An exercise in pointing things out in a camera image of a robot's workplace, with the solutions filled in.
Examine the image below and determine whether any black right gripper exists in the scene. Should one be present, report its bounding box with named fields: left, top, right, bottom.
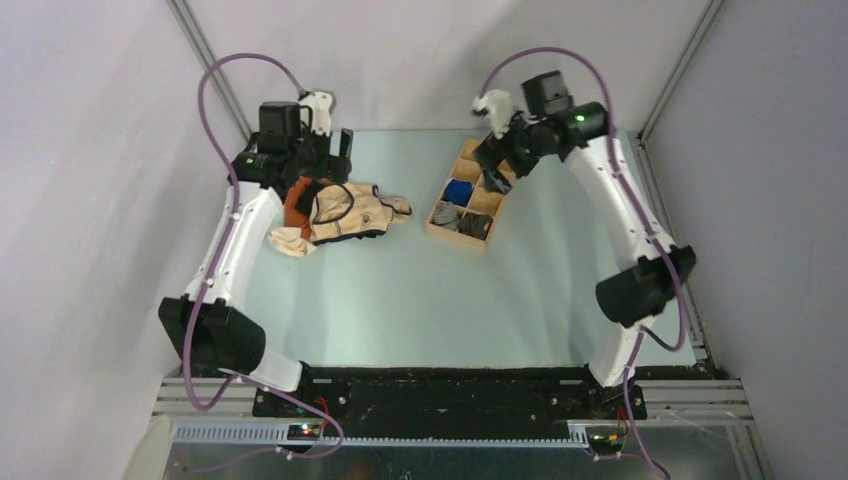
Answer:
left=473, top=106, right=555, bottom=195

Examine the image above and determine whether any wooden compartment organizer box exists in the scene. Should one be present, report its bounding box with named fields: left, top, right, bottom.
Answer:
left=426, top=138, right=505, bottom=253

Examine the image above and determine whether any brown boxer briefs beige waistband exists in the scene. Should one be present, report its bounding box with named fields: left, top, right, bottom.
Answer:
left=458, top=213, right=494, bottom=241

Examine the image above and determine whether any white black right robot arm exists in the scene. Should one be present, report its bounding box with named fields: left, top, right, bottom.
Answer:
left=472, top=71, right=696, bottom=418

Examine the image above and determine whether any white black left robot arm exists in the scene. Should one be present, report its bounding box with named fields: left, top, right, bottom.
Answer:
left=158, top=90, right=353, bottom=417

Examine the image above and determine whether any blue rolled underwear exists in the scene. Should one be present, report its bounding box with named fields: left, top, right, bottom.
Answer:
left=442, top=179, right=474, bottom=207

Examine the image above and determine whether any beige underwear pile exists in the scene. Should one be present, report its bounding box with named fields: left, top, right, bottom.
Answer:
left=268, top=182, right=412, bottom=258

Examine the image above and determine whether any striped grey rolled underwear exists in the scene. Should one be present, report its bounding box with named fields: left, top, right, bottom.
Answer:
left=430, top=200, right=461, bottom=232

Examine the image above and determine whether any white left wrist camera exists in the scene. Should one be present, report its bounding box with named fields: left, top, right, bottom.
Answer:
left=298, top=90, right=336, bottom=138

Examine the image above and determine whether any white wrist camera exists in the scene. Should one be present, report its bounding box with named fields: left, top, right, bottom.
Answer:
left=298, top=90, right=336, bottom=138
left=472, top=89, right=517, bottom=139

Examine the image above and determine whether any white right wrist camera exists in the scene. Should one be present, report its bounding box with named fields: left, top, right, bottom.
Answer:
left=472, top=89, right=517, bottom=139

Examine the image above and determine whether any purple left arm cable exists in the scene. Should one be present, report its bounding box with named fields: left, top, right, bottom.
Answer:
left=178, top=52, right=346, bottom=475

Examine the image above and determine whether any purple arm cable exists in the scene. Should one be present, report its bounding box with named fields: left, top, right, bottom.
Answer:
left=178, top=52, right=346, bottom=475
left=480, top=46, right=690, bottom=480

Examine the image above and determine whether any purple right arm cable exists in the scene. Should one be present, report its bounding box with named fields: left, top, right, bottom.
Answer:
left=480, top=46, right=690, bottom=480

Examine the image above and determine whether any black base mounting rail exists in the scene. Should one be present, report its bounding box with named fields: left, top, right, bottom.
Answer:
left=293, top=367, right=647, bottom=441

